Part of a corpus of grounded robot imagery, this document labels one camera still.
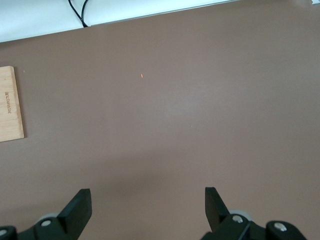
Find wooden cutting board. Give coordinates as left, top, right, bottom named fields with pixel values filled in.
left=0, top=65, right=27, bottom=143

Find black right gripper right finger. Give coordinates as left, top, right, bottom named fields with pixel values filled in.
left=199, top=186, right=306, bottom=240

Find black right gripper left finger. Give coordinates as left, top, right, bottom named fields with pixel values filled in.
left=0, top=188, right=91, bottom=240

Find black hanging cable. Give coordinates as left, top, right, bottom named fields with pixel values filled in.
left=67, top=0, right=88, bottom=28
left=81, top=0, right=90, bottom=27

